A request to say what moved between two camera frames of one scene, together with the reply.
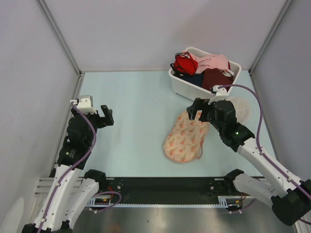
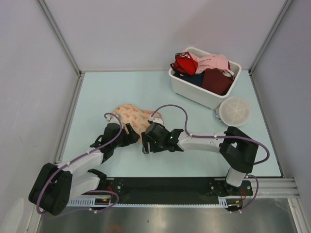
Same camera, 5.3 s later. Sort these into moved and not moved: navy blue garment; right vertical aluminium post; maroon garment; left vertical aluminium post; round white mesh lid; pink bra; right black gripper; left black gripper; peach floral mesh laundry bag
Moved: peach floral mesh laundry bag; left black gripper; right black gripper
Not moved: round white mesh lid; navy blue garment; left vertical aluminium post; right vertical aluminium post; maroon garment; pink bra
